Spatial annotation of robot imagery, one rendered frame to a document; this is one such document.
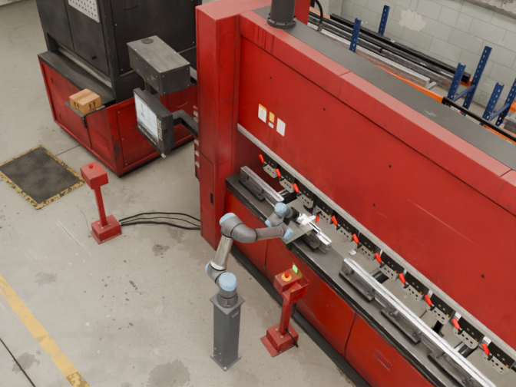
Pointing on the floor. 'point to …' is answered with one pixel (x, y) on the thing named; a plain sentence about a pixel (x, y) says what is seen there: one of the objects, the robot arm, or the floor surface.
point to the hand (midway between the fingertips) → (297, 222)
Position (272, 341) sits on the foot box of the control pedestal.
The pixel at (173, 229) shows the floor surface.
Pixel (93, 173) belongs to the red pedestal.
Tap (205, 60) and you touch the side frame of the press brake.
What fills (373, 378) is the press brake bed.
